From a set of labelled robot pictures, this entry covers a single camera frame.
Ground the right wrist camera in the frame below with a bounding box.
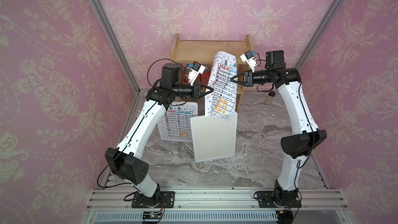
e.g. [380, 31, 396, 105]
[240, 50, 257, 73]

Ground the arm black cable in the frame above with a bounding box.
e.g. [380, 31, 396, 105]
[147, 58, 181, 88]
[293, 158, 312, 190]

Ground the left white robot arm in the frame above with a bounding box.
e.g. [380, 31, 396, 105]
[105, 62, 213, 206]

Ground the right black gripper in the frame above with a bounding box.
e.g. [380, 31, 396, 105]
[232, 70, 275, 89]

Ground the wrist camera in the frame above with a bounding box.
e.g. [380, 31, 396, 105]
[240, 50, 257, 73]
[188, 62, 206, 86]

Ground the small green circuit board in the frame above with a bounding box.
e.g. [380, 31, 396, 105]
[143, 212, 163, 220]

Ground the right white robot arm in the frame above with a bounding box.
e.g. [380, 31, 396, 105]
[230, 50, 327, 208]

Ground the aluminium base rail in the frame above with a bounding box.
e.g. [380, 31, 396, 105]
[82, 176, 354, 224]

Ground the paper menu sheet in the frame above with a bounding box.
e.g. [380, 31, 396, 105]
[204, 51, 237, 120]
[165, 109, 193, 142]

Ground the red cola can left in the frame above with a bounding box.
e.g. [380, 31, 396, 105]
[183, 63, 192, 83]

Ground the small dark-capped spice bottle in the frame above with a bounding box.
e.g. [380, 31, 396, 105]
[265, 91, 276, 105]

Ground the wooden two-tier shelf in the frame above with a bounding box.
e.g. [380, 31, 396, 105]
[171, 34, 255, 112]

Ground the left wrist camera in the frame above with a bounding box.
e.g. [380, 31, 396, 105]
[188, 62, 206, 86]

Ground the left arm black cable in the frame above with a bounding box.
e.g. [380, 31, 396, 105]
[147, 58, 181, 88]

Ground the white rack board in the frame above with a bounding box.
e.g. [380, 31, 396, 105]
[158, 102, 199, 143]
[190, 112, 238, 162]

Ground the red cola can middle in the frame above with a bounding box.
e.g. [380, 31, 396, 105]
[200, 67, 210, 85]

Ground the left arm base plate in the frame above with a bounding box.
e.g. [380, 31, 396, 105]
[131, 191, 175, 208]

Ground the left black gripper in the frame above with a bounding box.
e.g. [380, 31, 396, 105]
[172, 81, 214, 102]

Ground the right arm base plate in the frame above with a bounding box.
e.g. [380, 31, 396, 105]
[253, 190, 302, 209]

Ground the red cola can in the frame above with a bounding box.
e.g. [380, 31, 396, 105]
[183, 63, 192, 83]
[200, 67, 210, 85]

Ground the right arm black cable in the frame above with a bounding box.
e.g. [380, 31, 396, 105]
[293, 158, 312, 190]

